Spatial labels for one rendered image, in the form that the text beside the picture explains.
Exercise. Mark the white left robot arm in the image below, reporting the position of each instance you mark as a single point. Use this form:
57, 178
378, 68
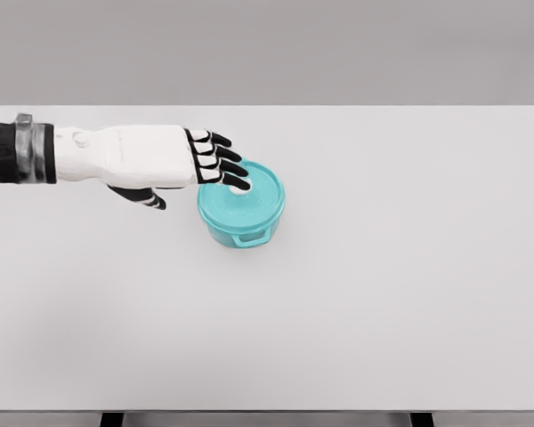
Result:
71, 153

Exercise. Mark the teal pot lid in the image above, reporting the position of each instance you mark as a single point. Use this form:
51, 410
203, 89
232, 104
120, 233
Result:
249, 207

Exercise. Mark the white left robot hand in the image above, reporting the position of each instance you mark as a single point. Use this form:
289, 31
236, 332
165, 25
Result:
147, 153

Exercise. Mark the teal pot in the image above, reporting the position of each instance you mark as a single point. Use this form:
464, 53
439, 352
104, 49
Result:
245, 236

